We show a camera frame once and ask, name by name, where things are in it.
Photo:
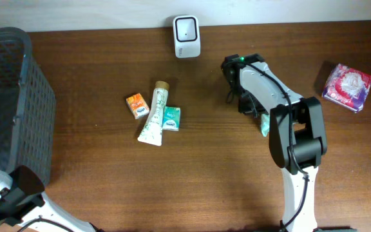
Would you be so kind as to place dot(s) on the white bamboo print tube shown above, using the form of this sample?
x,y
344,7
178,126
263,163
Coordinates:
x,y
152,130

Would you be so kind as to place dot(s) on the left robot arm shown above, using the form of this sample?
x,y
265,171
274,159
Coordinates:
x,y
24,203

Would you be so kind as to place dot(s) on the teal pocket tissue pack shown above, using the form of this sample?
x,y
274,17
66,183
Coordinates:
x,y
171,120

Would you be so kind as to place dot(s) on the purple red tissue pack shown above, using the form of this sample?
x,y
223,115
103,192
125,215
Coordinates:
x,y
347,87

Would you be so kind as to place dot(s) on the white barcode scanner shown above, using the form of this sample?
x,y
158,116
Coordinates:
x,y
186,36

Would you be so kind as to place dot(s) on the grey plastic mesh basket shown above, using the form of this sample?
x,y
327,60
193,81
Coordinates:
x,y
27,107

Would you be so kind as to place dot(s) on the orange pocket tissue pack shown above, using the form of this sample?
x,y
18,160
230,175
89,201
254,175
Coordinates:
x,y
137,105

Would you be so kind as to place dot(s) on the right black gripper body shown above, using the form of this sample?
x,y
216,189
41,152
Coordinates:
x,y
248,103

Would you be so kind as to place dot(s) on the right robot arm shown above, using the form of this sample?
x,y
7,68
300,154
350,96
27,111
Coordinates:
x,y
297,136

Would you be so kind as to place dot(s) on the teal wet wipes pack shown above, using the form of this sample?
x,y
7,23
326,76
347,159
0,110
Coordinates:
x,y
265,124

